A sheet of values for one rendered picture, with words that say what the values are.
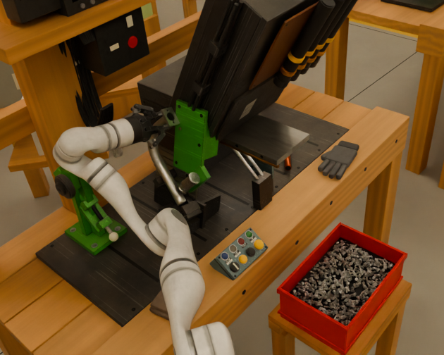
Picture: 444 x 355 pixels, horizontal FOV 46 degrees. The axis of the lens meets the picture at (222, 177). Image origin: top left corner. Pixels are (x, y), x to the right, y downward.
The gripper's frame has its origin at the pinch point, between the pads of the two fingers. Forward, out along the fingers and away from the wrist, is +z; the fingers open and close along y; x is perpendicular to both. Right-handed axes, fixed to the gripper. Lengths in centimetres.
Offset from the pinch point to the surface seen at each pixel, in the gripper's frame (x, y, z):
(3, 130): 28.6, 18.0, -31.7
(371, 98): 79, -6, 252
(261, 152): -14.1, -20.7, 15.6
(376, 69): 85, 14, 291
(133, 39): -4.1, 24.0, -0.3
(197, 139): -5.8, -9.6, 3.0
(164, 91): 4.1, 9.9, 8.9
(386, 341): -8, -90, 35
